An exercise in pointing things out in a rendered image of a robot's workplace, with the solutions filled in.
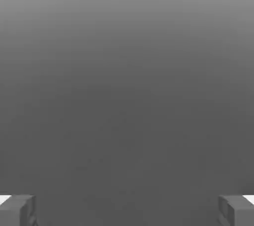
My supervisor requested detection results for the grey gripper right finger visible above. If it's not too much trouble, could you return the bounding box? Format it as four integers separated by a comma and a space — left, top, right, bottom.
217, 194, 254, 226

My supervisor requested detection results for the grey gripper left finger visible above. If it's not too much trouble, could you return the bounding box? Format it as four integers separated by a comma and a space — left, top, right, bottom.
0, 194, 38, 226

